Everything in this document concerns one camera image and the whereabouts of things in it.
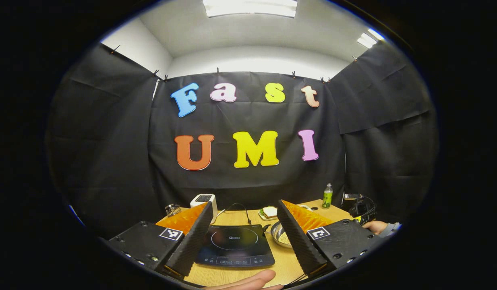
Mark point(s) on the sandwich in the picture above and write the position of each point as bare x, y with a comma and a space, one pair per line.
270, 212

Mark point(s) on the white toaster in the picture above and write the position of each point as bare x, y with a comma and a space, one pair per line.
204, 199

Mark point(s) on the black induction cooktop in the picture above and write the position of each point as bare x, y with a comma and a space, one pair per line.
232, 245

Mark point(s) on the green drink bottle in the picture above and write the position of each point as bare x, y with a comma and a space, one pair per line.
327, 198

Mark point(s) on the small ceiling light panel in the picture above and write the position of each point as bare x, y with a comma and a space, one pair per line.
366, 40
376, 34

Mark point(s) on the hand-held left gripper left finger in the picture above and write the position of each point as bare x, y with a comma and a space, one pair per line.
192, 241

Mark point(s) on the black backdrop cloth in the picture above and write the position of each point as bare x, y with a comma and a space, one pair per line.
111, 161

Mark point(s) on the row of black cloth clips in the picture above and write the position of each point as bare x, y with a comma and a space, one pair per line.
218, 70

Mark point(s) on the steel pot with beans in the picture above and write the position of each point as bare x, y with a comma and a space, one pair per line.
278, 235

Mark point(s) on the small white plate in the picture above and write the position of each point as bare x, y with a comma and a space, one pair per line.
261, 217

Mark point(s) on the large ceiling light panel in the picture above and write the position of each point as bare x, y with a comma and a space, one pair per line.
250, 8

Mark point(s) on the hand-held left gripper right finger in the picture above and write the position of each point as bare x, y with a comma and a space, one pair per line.
297, 241

